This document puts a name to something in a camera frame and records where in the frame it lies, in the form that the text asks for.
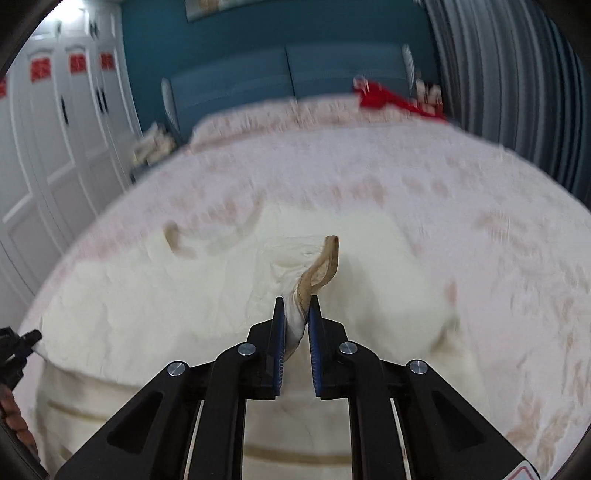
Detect cream quilted jacket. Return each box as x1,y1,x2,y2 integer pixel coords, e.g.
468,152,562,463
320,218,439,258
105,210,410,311
36,203,489,479

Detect pile of cream clothes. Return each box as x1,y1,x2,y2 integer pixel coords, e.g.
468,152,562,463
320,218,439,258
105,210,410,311
133,123,176,166

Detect pink floral bed cover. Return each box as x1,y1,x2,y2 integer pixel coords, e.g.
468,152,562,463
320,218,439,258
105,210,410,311
25,117,590,479

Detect blue bedside table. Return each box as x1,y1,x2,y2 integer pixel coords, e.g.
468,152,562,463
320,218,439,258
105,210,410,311
129,162,155,185

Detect white wardrobe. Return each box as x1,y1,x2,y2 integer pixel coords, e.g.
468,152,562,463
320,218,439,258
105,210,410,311
1,1,140,327

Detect left pink floral pillow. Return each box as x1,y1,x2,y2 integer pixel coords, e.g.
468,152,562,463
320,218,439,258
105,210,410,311
188,99,298,152

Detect pink floral pillow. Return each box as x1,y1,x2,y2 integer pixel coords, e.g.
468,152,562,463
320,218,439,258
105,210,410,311
297,94,415,128
188,99,298,152

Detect right pink floral pillow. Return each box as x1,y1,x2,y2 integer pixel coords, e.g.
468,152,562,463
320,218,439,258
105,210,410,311
297,94,415,128

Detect small dolls on nightstand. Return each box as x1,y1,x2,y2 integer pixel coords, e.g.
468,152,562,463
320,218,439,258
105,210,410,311
415,79,444,116

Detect blue upholstered headboard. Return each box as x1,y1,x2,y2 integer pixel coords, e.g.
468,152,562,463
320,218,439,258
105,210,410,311
161,42,415,144

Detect red plush toy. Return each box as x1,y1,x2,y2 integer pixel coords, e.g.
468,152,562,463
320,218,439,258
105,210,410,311
353,77,446,121

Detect blue grey curtain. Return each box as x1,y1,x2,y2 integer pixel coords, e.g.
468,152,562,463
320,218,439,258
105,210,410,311
424,1,590,204

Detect long wall painting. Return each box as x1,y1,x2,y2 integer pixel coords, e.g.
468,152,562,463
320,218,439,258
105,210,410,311
184,0,259,22

